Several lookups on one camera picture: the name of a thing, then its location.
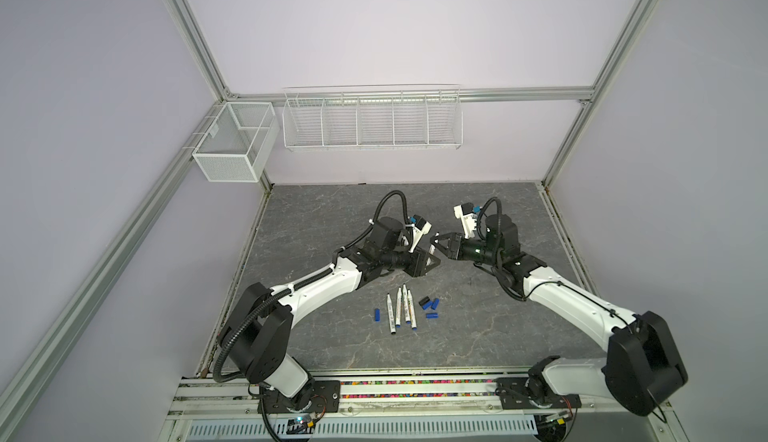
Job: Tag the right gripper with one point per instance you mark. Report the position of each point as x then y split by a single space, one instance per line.
456 240

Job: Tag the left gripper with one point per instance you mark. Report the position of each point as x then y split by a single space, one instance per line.
419 258

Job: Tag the white marker black ink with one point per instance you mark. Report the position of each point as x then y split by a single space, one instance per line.
405 305

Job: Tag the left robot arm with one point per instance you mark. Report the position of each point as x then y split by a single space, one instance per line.
254 340

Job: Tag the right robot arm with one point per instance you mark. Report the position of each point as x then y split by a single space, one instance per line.
641 366

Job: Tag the white mesh box basket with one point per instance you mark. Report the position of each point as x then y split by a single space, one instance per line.
237 144

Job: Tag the white wire rack basket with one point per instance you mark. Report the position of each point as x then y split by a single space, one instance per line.
373 117

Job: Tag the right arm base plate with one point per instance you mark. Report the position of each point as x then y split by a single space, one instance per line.
525 392

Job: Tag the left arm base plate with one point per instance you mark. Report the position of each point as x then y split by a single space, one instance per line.
317 396

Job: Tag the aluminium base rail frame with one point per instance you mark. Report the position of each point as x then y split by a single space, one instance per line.
421 393

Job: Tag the white vented cable duct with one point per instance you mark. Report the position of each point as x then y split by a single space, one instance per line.
342 428

